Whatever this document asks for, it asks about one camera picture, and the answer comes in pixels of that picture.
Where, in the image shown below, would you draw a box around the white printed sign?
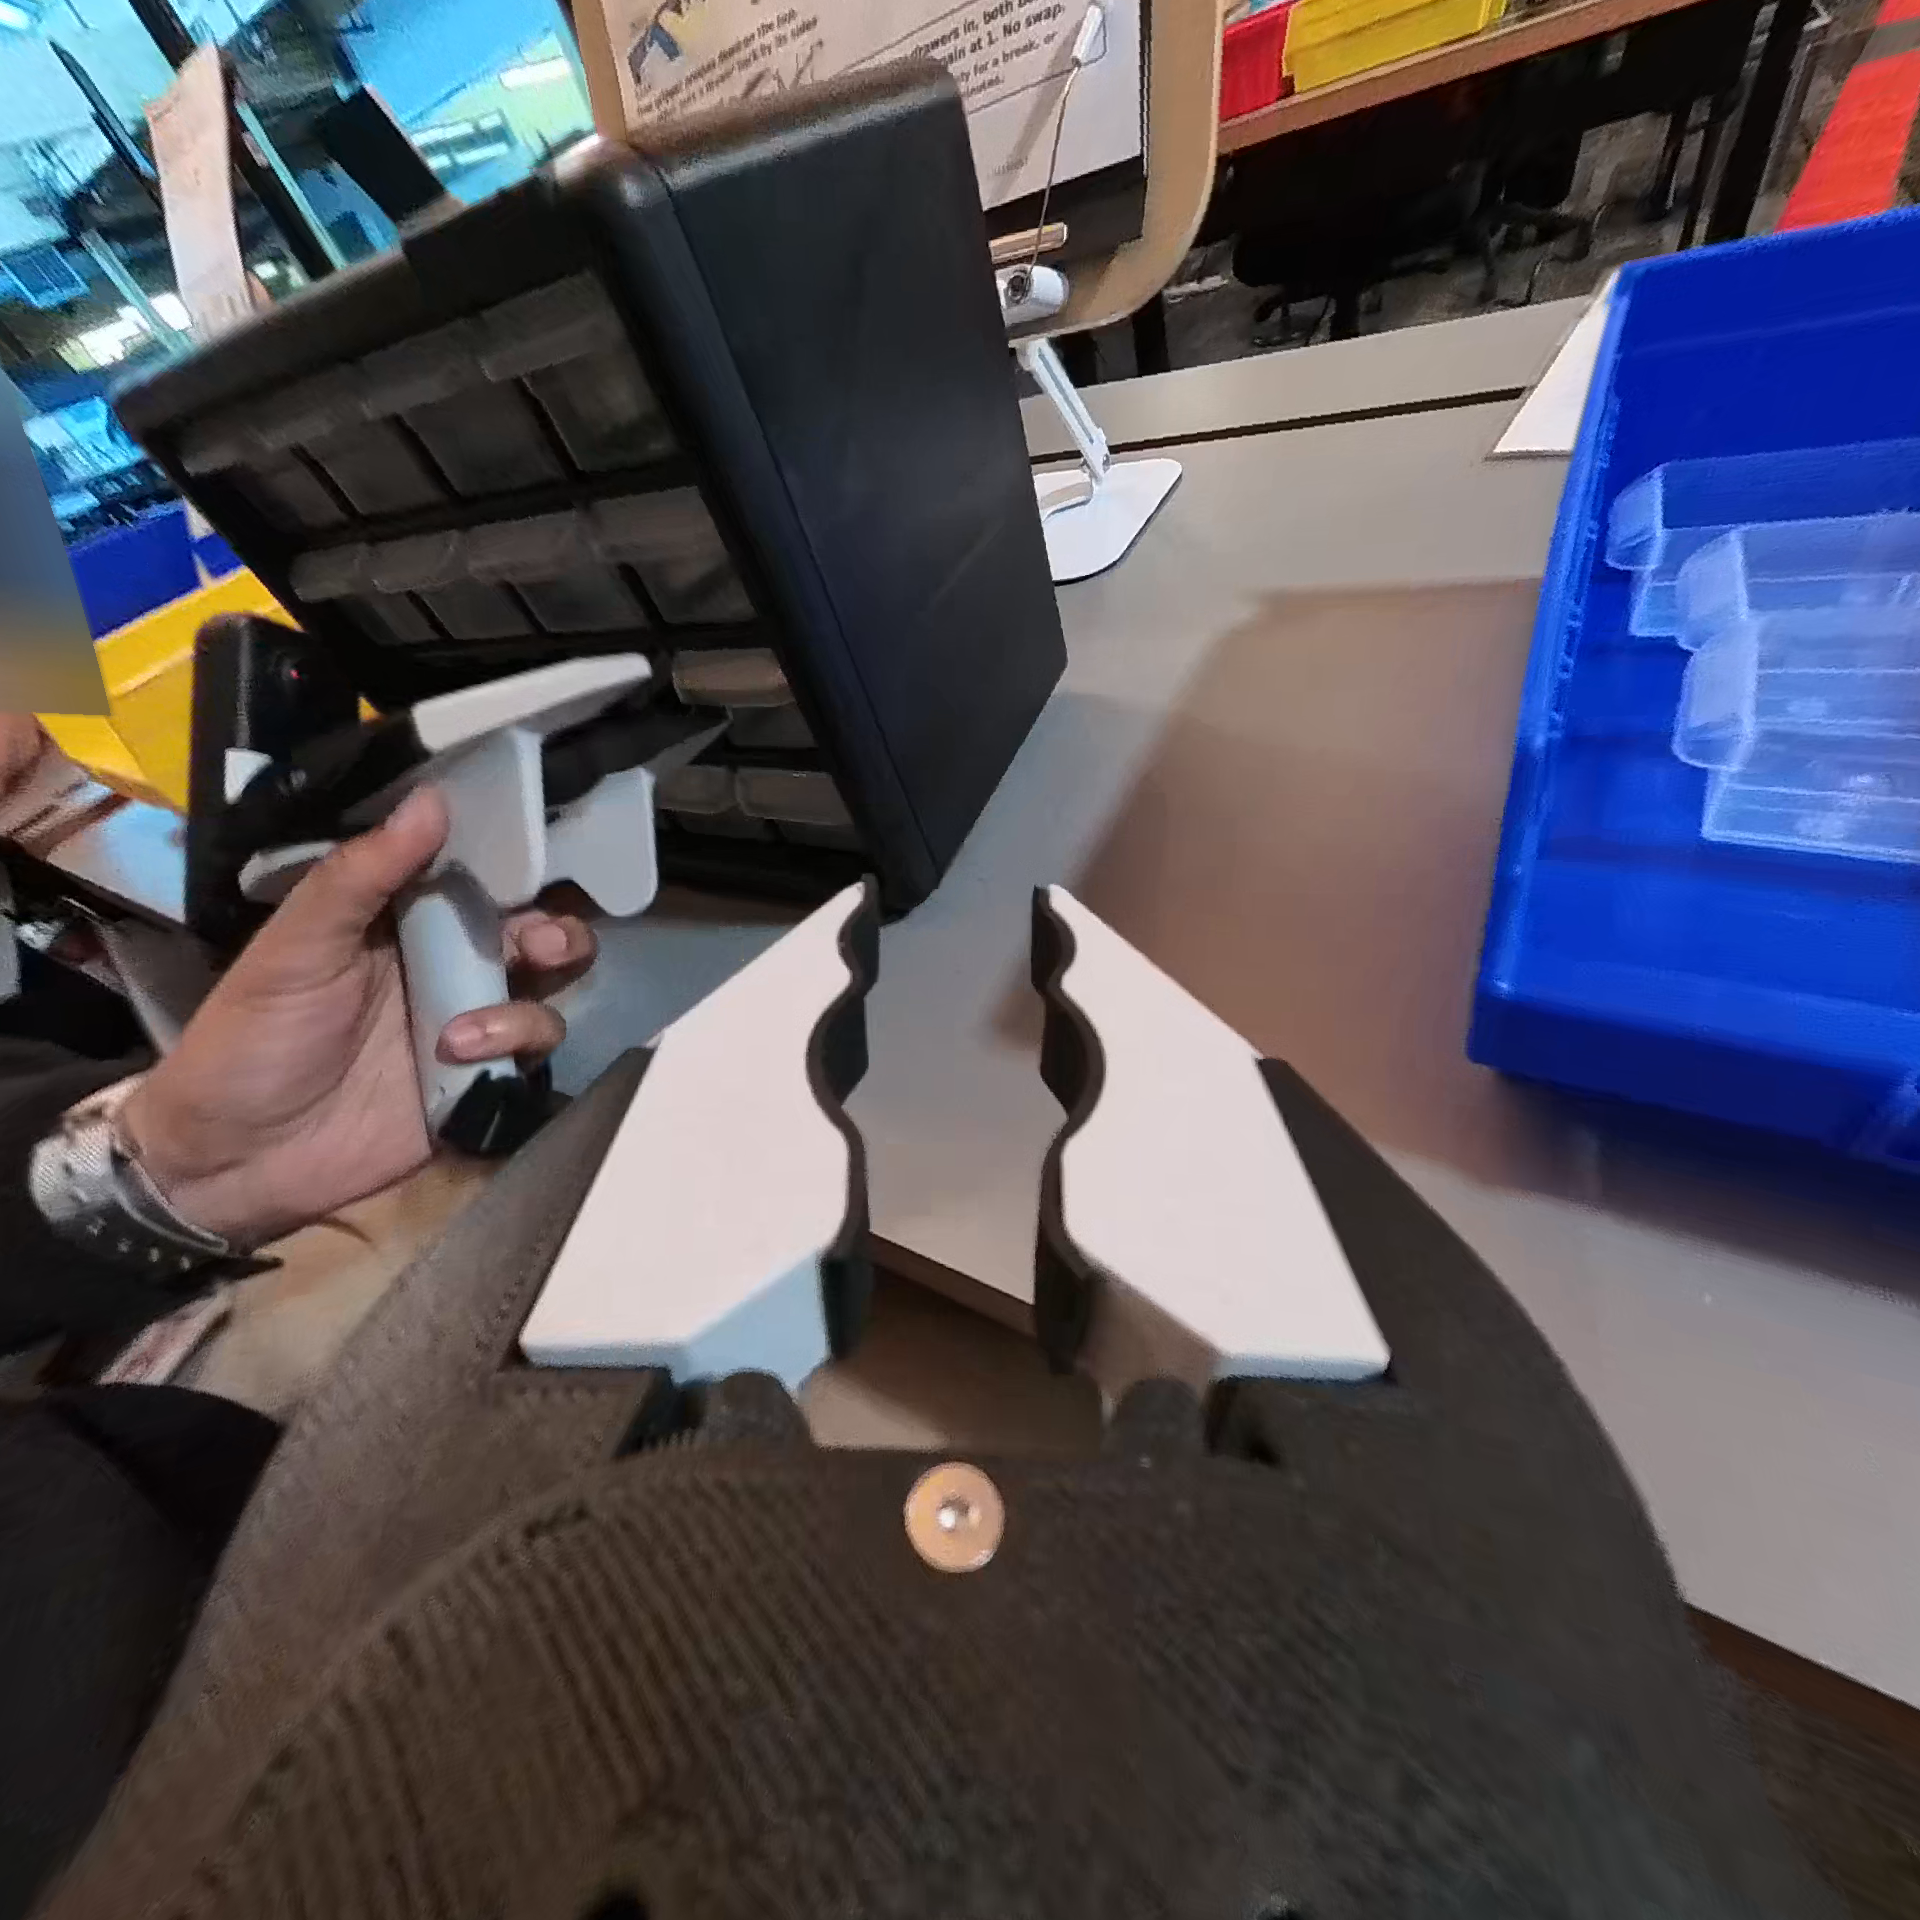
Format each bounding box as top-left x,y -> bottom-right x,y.
599,0 -> 1149,214

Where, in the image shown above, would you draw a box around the yellow plastic bin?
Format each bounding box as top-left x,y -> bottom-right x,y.
31,599 -> 304,816

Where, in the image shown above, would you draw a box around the blue-white paper sheet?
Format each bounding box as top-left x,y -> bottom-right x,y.
1488,276 -> 1622,463

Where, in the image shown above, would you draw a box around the red storage crate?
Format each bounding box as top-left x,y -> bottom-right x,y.
1774,30 -> 1920,238

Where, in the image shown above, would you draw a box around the silver wristwatch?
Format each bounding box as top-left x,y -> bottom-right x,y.
26,1078 -> 255,1280

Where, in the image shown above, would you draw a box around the blue plastic bin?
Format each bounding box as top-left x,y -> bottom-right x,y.
1466,209 -> 1920,1172

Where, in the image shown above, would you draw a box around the grey desk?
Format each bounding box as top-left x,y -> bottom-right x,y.
45,359 -> 1920,1712

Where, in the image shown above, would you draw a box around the person's left hand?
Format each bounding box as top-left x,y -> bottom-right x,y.
127,787 -> 600,1249

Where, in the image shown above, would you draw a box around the yellow shelf bins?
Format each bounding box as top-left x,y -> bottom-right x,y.
1282,0 -> 1512,96

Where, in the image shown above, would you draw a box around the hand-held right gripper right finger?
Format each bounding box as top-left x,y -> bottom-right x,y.
1031,886 -> 1392,1386

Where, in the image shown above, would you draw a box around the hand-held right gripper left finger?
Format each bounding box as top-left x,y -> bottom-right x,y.
519,881 -> 879,1386

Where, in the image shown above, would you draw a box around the white monitor stand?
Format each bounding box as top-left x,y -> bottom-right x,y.
994,225 -> 1186,587

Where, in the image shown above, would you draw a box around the curved wooden shelf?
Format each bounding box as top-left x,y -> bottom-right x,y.
568,0 -> 1788,345

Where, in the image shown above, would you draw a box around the white desk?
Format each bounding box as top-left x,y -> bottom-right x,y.
1020,288 -> 1599,449

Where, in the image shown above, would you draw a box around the blue partition panel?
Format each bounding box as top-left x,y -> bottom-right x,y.
65,503 -> 244,646

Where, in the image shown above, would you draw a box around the black drawer cabinet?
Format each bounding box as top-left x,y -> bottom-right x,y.
112,57 -> 1069,921

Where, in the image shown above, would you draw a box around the red shelf bins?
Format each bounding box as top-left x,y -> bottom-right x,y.
1218,0 -> 1296,127

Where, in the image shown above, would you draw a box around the person's dark knit sweater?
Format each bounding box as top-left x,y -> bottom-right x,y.
0,1382 -> 287,1920

